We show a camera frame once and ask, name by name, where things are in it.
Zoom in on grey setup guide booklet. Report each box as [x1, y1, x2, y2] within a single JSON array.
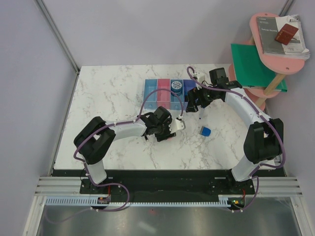
[[256, 17, 284, 55]]

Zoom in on blue-capped white pen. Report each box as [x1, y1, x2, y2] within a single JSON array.
[[199, 108, 205, 120]]

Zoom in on light blue bin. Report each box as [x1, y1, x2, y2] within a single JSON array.
[[143, 79, 158, 110], [170, 80, 184, 110]]

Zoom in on purple cable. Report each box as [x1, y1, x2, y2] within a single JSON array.
[[187, 66, 286, 213], [73, 89, 185, 224]]

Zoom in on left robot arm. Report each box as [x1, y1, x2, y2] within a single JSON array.
[[73, 106, 176, 193]]

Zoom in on pink bin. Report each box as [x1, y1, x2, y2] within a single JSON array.
[[157, 79, 171, 110]]

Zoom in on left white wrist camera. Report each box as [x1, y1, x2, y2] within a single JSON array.
[[169, 118, 186, 133]]

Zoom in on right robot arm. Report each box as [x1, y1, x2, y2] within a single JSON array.
[[186, 66, 286, 194]]

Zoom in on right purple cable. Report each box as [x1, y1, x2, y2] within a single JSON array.
[[187, 66, 286, 213]]

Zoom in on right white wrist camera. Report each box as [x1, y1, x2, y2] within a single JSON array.
[[193, 73, 205, 87]]

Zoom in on white spiral notebook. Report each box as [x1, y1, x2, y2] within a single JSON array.
[[276, 14, 310, 60]]

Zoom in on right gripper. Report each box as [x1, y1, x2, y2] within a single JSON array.
[[186, 83, 220, 113]]

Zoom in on purple bin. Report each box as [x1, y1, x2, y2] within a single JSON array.
[[183, 79, 196, 109]]

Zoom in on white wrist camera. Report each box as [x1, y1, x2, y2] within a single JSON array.
[[169, 118, 186, 133], [193, 73, 205, 87]]

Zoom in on pink two-tier stand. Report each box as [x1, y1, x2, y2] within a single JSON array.
[[229, 13, 305, 110]]

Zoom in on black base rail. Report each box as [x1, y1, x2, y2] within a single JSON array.
[[51, 168, 287, 205]]

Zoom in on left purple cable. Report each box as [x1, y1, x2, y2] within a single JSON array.
[[73, 89, 185, 224]]

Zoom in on dark red card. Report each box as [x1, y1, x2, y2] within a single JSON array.
[[275, 24, 298, 45]]

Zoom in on green folder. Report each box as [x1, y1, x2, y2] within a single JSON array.
[[231, 44, 277, 95]]

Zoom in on white slotted cable duct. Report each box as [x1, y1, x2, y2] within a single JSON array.
[[45, 195, 232, 207]]

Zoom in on blue eraser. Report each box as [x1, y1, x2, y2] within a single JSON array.
[[199, 126, 211, 137]]

